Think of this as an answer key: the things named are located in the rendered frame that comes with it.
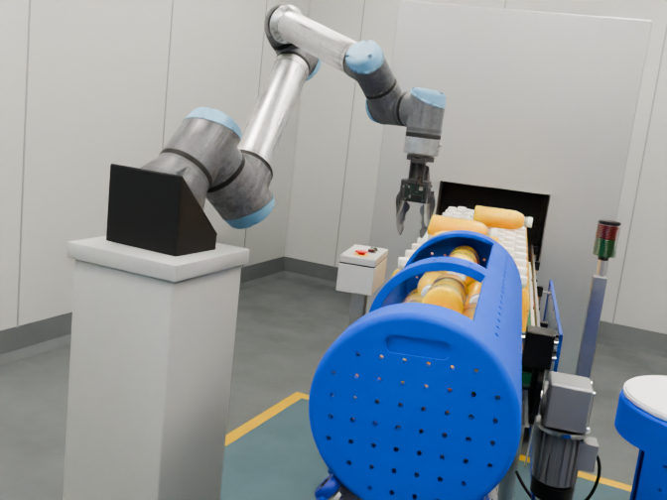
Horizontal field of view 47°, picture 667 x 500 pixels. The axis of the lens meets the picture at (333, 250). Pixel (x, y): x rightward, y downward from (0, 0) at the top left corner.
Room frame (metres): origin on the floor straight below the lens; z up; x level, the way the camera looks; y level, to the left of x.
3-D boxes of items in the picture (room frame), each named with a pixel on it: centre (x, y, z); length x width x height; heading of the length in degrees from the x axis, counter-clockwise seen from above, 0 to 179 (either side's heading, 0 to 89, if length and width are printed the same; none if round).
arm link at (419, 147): (1.98, -0.20, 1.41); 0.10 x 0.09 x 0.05; 77
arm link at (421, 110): (1.98, -0.19, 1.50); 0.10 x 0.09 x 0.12; 46
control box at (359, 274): (2.12, -0.09, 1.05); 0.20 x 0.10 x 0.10; 167
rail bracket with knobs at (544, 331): (1.85, -0.53, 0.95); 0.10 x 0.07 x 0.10; 77
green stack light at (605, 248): (2.15, -0.76, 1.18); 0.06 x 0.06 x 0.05
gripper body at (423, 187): (1.97, -0.19, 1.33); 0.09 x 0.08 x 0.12; 167
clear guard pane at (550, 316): (2.41, -0.73, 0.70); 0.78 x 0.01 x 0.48; 167
